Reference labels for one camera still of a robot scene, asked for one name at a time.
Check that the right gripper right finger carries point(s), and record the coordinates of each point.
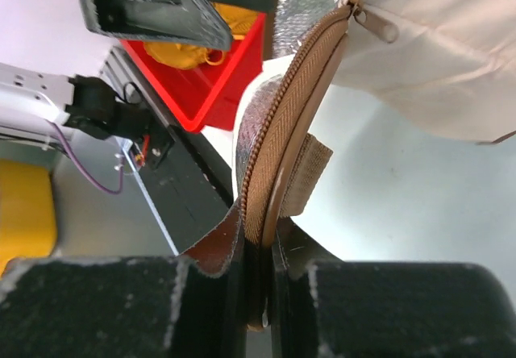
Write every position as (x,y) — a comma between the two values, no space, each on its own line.
(326,307)

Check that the red plastic tray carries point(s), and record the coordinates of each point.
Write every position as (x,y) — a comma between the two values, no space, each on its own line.
(207,96)

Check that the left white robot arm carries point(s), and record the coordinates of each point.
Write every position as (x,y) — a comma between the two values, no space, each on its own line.
(84,103)

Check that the yellow object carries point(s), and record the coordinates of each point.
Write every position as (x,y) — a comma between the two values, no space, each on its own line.
(28,215)

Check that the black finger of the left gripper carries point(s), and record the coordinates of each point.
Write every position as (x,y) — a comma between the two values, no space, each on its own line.
(144,20)

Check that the brown bra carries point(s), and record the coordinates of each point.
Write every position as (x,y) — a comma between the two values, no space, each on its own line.
(212,27)

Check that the beige mesh laundry bag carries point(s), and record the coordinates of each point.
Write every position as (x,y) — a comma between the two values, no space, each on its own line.
(386,130)

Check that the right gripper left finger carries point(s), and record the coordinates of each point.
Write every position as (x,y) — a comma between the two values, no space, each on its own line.
(191,305)

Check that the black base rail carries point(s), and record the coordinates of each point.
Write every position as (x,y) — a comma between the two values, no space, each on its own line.
(188,182)

